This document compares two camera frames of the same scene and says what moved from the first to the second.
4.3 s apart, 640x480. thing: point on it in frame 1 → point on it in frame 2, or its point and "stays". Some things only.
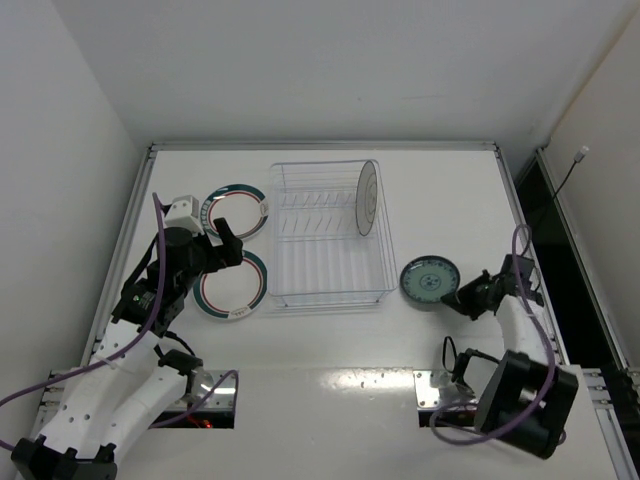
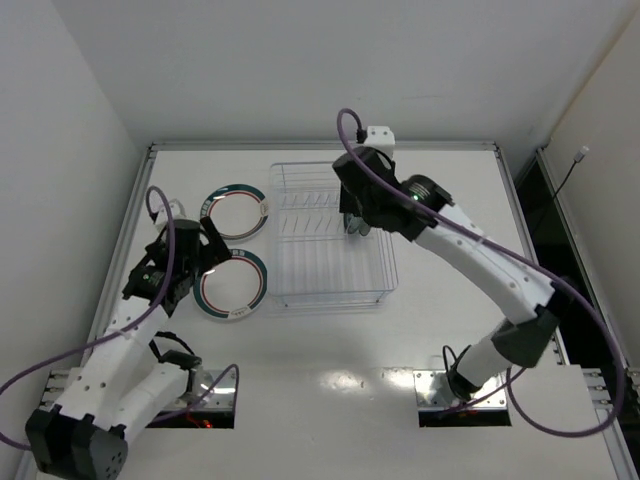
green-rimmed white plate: [234, 292] stays
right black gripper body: [470, 295] → [350, 203]
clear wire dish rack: [317, 253] stays
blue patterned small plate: [427, 279] → [353, 224]
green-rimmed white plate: [245, 209] stays
